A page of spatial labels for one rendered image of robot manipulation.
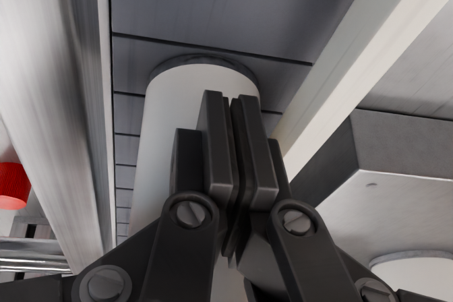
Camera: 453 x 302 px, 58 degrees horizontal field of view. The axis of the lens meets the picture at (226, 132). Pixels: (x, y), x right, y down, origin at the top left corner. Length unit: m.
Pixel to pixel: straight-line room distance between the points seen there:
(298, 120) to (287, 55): 0.03
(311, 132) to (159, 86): 0.06
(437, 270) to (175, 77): 0.38
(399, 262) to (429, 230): 0.07
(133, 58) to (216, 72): 0.04
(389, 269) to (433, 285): 0.04
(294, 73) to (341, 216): 0.20
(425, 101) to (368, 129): 0.04
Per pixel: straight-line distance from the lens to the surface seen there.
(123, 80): 0.19
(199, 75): 0.16
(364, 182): 0.29
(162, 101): 0.16
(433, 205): 0.35
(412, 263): 0.48
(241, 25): 0.16
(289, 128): 0.17
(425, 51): 0.27
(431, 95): 0.31
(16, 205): 0.41
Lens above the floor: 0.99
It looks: 31 degrees down
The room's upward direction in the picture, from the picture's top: 180 degrees counter-clockwise
